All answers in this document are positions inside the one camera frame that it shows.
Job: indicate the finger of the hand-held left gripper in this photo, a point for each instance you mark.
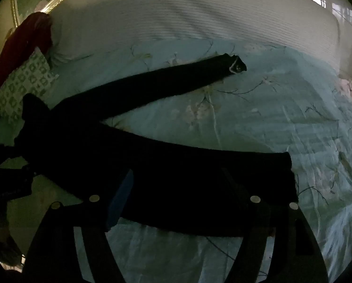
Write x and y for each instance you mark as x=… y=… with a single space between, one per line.
x=8 y=154

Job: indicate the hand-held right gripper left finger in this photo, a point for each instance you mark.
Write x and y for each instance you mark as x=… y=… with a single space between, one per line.
x=121 y=196

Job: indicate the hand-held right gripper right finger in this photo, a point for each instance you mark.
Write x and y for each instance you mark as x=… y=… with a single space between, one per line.
x=237 y=187

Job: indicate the black pants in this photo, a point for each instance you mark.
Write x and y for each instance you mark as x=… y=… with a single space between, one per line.
x=170 y=179

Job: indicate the green patterned pillow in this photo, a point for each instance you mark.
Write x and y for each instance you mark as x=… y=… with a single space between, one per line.
x=19 y=85

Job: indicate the teal floral bedsheet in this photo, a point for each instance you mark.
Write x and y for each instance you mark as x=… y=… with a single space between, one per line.
x=252 y=118

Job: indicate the dark red cloth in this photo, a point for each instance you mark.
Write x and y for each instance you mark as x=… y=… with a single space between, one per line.
x=15 y=53

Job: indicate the white striped blanket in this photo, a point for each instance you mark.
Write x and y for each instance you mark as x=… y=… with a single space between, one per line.
x=193 y=11

